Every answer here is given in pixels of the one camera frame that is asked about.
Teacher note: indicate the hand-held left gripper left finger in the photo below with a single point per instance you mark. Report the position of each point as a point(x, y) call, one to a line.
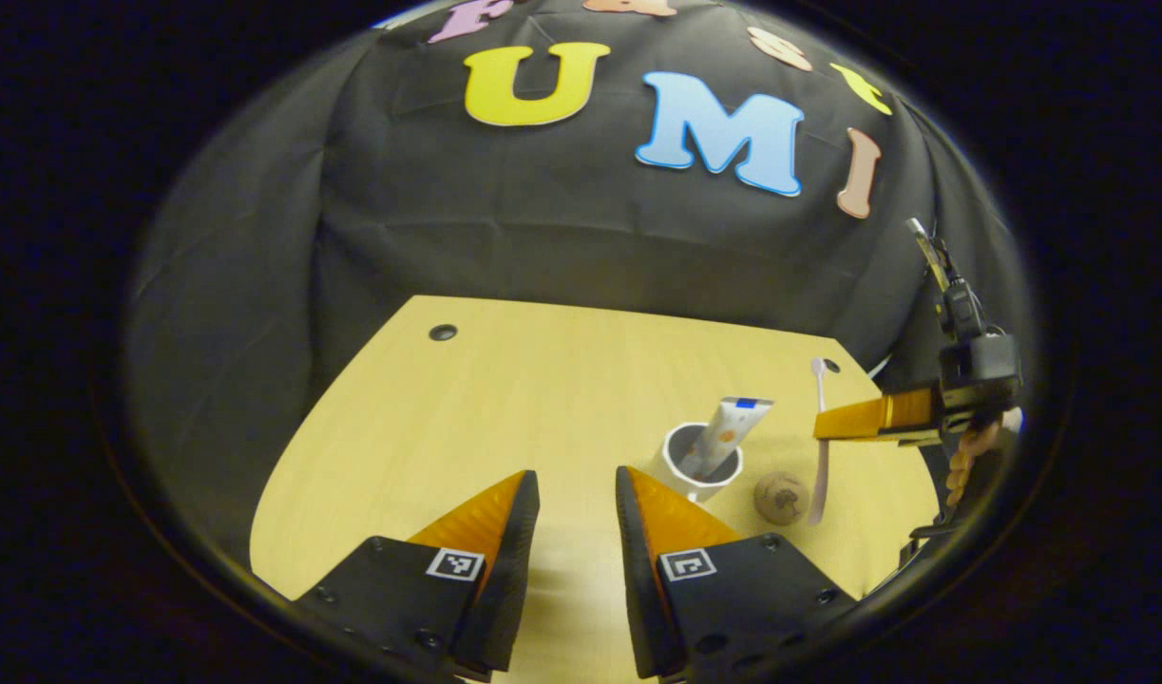
point(514, 570)

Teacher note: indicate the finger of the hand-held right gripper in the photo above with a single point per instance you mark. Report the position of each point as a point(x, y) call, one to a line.
point(875, 415)

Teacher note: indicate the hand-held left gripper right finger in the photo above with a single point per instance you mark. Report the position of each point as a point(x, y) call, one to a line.
point(638, 589)

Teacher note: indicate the pale pink toothbrush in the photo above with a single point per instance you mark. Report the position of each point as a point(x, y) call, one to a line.
point(818, 475)

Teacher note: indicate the white cup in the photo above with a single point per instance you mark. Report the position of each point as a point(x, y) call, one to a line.
point(704, 487)

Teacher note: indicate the round cork coaster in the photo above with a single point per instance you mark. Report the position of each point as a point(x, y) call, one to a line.
point(780, 499)

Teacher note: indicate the white toothpaste tube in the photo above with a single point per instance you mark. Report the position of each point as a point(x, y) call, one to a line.
point(733, 423)

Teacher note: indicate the wooden desktop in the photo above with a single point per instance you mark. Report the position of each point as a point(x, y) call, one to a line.
point(542, 399)

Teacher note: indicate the black backdrop cloth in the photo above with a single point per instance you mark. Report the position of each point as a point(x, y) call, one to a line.
point(542, 218)

